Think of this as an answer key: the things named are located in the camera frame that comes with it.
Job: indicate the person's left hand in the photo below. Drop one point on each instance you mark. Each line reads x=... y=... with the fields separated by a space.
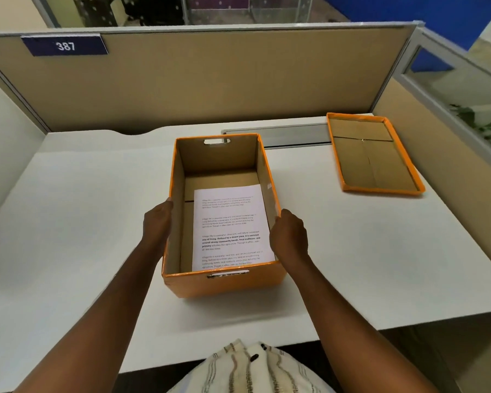
x=156 y=227

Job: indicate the person's right hand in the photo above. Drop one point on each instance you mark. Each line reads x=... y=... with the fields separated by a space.
x=288 y=239

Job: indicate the person's left thumb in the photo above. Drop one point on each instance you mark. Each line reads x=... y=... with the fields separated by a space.
x=163 y=204

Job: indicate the person's right thumb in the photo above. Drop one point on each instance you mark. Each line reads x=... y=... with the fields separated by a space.
x=280 y=220

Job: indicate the orange cardboard storage box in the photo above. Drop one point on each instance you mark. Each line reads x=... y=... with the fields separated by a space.
x=221 y=278

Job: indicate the person's right forearm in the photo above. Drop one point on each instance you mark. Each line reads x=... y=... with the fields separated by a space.
x=352 y=331

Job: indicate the person's left forearm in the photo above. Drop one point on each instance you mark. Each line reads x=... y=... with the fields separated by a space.
x=94 y=323

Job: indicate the printed white paper sheet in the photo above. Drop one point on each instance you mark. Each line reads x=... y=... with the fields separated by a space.
x=229 y=229

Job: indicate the orange cardboard box lid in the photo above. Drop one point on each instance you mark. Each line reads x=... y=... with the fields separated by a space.
x=372 y=159

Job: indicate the beige cubicle partition panel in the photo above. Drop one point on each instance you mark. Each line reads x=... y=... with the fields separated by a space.
x=196 y=77

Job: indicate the person's striped white garment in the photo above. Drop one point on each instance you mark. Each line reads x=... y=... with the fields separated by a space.
x=245 y=370

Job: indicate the blue number plate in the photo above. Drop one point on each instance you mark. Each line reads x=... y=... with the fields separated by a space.
x=64 y=45

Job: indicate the glass side partition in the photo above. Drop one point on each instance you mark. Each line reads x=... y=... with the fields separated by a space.
x=454 y=89

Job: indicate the green plant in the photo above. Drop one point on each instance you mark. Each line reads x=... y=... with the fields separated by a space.
x=485 y=120

